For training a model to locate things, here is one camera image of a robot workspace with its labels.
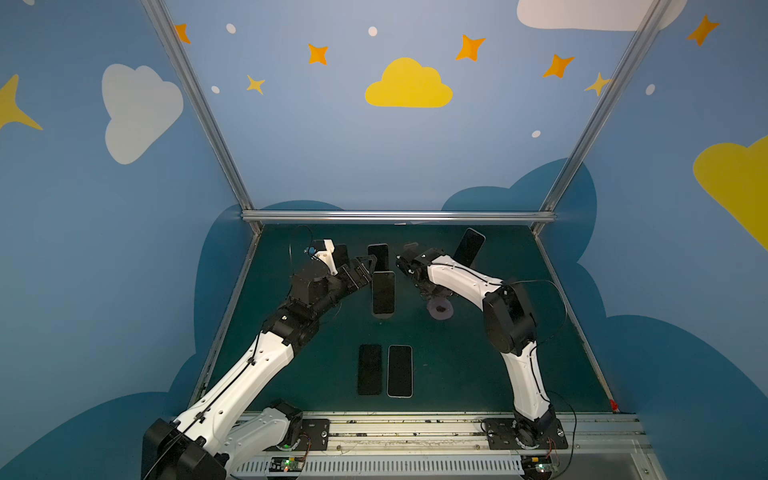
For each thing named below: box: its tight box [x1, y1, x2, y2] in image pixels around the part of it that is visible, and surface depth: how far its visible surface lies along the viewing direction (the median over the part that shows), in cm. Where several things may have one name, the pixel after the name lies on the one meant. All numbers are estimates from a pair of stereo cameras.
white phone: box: [386, 344, 414, 399], surface depth 86 cm
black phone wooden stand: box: [453, 227, 487, 268], surface depth 102 cm
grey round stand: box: [426, 297, 454, 321], surface depth 99 cm
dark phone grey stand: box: [358, 344, 382, 395], surface depth 86 cm
